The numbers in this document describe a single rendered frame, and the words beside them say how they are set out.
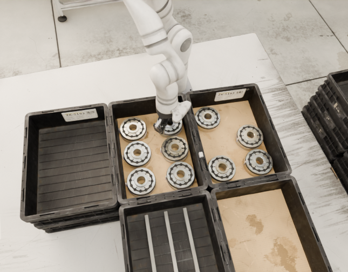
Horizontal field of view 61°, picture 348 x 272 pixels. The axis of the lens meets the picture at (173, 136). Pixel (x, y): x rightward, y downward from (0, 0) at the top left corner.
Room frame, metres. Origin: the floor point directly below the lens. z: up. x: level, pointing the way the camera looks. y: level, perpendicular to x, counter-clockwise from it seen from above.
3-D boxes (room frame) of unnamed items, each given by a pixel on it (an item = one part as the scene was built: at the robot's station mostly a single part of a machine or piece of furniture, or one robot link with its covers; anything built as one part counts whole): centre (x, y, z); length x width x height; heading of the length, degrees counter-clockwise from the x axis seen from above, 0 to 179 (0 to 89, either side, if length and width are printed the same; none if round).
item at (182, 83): (0.86, 0.01, 0.85); 0.09 x 0.09 x 0.17; 12
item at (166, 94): (0.56, 0.04, 1.15); 0.09 x 0.07 x 0.15; 128
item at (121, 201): (0.47, 0.06, 0.92); 0.40 x 0.30 x 0.02; 15
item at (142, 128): (0.56, 0.16, 0.86); 0.10 x 0.10 x 0.01
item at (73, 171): (0.39, 0.35, 0.87); 0.40 x 0.30 x 0.11; 15
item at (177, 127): (0.60, 0.02, 0.86); 0.10 x 0.10 x 0.01
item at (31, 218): (0.39, 0.35, 0.92); 0.40 x 0.30 x 0.02; 15
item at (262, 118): (0.55, -0.22, 0.87); 0.40 x 0.30 x 0.11; 15
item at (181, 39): (0.86, 0.01, 1.01); 0.09 x 0.09 x 0.17; 48
